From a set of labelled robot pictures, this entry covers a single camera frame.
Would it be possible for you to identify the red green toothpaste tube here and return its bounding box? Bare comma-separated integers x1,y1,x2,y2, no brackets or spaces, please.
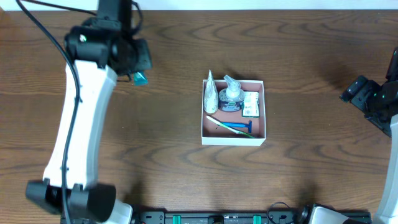
133,71,148,86

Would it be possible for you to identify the white Pantene conditioner tube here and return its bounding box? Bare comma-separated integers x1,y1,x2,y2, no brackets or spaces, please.
203,70,219,114

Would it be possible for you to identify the green white toothbrush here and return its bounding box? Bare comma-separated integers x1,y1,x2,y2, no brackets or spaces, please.
206,115,255,139

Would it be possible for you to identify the clear blue pump bottle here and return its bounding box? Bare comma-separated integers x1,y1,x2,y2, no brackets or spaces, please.
218,75,245,112

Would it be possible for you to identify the green white small packet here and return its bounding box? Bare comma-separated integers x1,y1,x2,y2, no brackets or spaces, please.
242,91,259,118

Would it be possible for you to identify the small blue object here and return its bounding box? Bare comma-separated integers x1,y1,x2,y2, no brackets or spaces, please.
223,120,252,133

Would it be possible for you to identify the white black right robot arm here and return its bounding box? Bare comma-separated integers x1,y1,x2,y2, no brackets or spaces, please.
340,48,397,223

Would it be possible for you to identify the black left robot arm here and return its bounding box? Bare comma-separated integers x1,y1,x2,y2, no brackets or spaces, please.
25,26,152,223

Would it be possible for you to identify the white box pink interior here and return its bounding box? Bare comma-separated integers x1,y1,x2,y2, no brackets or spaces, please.
201,80,267,146

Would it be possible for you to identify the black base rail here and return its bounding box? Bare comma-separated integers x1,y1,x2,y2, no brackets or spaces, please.
130,202,373,224

